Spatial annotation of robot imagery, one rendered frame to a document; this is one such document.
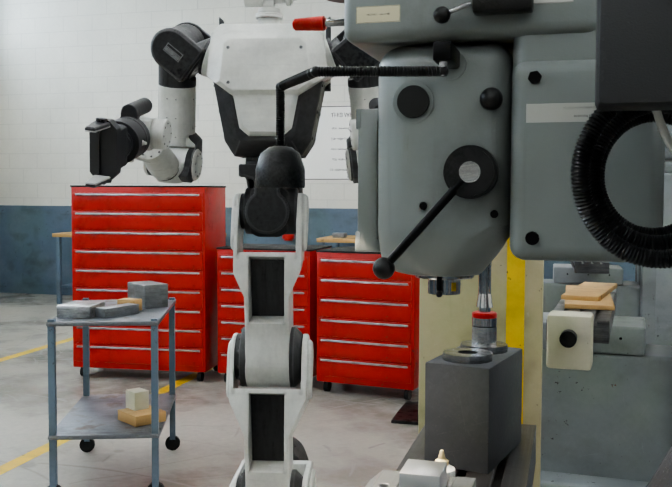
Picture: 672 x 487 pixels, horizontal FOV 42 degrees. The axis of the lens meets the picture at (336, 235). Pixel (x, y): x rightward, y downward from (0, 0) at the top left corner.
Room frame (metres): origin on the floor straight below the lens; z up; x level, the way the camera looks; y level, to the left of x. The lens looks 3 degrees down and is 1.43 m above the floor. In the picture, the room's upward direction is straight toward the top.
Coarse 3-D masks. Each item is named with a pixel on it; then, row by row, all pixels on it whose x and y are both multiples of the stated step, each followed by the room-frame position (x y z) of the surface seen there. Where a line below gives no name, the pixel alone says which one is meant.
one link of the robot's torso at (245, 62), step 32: (224, 32) 1.98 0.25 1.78; (256, 32) 1.97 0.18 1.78; (288, 32) 1.97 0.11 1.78; (320, 32) 1.99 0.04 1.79; (224, 64) 1.96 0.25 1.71; (256, 64) 1.96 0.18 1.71; (288, 64) 1.95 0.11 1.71; (320, 64) 1.98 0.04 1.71; (224, 96) 1.99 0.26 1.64; (256, 96) 1.97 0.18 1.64; (288, 96) 1.96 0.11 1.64; (320, 96) 2.04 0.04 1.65; (224, 128) 2.01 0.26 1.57; (256, 128) 1.97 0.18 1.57; (288, 128) 1.97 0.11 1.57; (256, 160) 2.02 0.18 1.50
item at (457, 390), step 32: (448, 352) 1.56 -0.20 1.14; (480, 352) 1.56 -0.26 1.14; (512, 352) 1.63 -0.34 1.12; (448, 384) 1.52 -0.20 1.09; (480, 384) 1.49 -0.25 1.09; (512, 384) 1.61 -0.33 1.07; (448, 416) 1.52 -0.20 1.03; (480, 416) 1.49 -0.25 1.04; (512, 416) 1.62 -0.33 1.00; (448, 448) 1.52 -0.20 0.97; (480, 448) 1.49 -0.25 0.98; (512, 448) 1.62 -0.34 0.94
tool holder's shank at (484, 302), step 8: (488, 272) 1.64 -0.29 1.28; (480, 280) 1.65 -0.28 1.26; (488, 280) 1.64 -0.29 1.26; (480, 288) 1.64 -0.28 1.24; (488, 288) 1.64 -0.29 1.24; (480, 296) 1.64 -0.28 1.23; (488, 296) 1.64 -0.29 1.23; (480, 304) 1.64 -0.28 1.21; (488, 304) 1.64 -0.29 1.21; (488, 312) 1.64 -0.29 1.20
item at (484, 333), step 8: (472, 320) 1.65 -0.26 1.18; (480, 320) 1.63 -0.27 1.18; (488, 320) 1.63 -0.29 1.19; (496, 320) 1.64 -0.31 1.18; (472, 328) 1.65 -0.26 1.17; (480, 328) 1.63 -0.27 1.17; (488, 328) 1.63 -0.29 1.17; (496, 328) 1.64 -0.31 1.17; (472, 336) 1.65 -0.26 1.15; (480, 336) 1.63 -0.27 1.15; (488, 336) 1.63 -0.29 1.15; (496, 336) 1.64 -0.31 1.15; (480, 344) 1.63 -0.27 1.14; (488, 344) 1.63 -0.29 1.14
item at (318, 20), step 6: (300, 18) 1.42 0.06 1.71; (306, 18) 1.42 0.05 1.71; (312, 18) 1.41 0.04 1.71; (318, 18) 1.41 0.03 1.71; (324, 18) 1.41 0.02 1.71; (294, 24) 1.42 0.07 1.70; (300, 24) 1.42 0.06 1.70; (306, 24) 1.41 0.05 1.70; (312, 24) 1.41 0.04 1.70; (318, 24) 1.41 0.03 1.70; (324, 24) 1.41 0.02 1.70; (330, 24) 1.41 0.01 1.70; (336, 24) 1.41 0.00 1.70; (342, 24) 1.41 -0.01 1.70; (300, 30) 1.43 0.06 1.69; (306, 30) 1.42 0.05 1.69; (312, 30) 1.42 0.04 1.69; (318, 30) 1.42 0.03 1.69; (324, 30) 1.42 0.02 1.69
